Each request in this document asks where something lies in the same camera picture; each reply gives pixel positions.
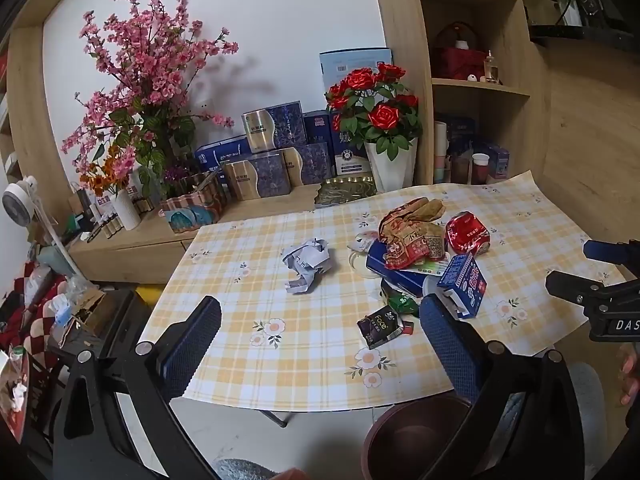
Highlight small green wrapper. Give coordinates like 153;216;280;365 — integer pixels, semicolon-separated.
387;292;420;317

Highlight narrow white vase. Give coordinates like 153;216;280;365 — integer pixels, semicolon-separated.
111;187;142;231

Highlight row of small brown bottles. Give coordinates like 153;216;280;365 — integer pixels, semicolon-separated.
89;197;153;242

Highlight red crushed packet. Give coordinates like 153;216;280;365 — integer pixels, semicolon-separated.
445;211;493;256

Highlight glass perfume bottle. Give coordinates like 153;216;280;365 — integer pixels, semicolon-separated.
482;51;501;84

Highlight black snack packet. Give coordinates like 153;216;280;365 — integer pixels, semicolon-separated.
357;305;405;350

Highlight blue white milk carton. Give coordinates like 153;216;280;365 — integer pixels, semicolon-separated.
436;252;489;320

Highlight stack of pastel paper cups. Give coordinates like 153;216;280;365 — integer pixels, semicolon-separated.
433;121;449;185

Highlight wooden shelf unit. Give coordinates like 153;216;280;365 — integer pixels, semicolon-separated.
369;0;551;187

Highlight light blue flat box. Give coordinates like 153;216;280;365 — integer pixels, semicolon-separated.
319;48;393;97

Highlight blue gold gift box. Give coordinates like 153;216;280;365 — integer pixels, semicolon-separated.
282;142;335;187
242;101;307;154
222;152;292;202

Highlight red artificial rose bouquet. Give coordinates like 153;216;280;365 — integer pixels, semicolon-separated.
325;62;421;161

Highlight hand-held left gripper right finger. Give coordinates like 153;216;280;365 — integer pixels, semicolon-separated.
419;294;586;480

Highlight person's right hand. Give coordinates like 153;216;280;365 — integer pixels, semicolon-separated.
620;343;640;407

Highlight white paper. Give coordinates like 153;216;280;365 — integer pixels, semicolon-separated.
281;239;332;294

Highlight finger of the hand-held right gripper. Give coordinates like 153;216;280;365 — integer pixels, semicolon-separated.
545;270;640;318
582;239;640;266

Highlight dark blue printed box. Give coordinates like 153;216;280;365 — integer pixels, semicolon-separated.
447;117;477;154

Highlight red checked cloth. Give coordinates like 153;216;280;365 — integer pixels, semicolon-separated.
0;260;71;356

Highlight black shelf board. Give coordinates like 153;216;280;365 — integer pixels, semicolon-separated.
529;22;640;52

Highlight small white fan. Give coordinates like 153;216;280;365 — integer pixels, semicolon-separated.
1;176;42;224

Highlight red brown snack wrapper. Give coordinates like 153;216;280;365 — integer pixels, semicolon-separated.
377;197;447;271

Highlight red gift basket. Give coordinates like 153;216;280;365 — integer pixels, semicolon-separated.
432;22;488;81

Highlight small blue box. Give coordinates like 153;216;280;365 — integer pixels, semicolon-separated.
302;110;333;147

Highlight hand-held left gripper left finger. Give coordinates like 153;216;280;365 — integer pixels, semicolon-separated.
52;296;223;480

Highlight light blue printed box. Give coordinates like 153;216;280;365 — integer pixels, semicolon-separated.
487;142;511;181

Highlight clear glass cup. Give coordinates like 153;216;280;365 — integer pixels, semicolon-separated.
450;155;471;186

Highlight red cup white lid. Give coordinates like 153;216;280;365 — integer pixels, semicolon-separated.
471;153;490;186

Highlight low wooden cabinet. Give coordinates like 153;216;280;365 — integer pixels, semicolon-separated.
67;182;322;286

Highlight black equipment case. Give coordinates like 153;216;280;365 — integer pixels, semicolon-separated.
94;287;152;357

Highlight blue tissue carton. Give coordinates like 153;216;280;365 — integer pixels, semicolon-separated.
194;135;251;172

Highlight striped scalloped basket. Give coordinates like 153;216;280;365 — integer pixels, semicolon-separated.
159;170;229;234

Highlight yellow checked floral tablecloth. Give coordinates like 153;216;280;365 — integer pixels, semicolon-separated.
137;170;626;413

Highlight pink artificial blossom bouquet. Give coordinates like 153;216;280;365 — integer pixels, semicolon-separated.
60;0;241;196

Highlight brown round trash bin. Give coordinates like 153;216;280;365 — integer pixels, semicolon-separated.
361;394;501;480

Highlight gold green tray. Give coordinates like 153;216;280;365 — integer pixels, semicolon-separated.
314;172;378;209

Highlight white faceted flower pot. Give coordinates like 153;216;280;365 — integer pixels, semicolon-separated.
363;136;418;194

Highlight orange artificial flowers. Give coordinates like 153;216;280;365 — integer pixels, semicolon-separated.
79;157;126;198

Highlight blue white milk case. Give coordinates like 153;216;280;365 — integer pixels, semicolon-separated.
330;132;373;177

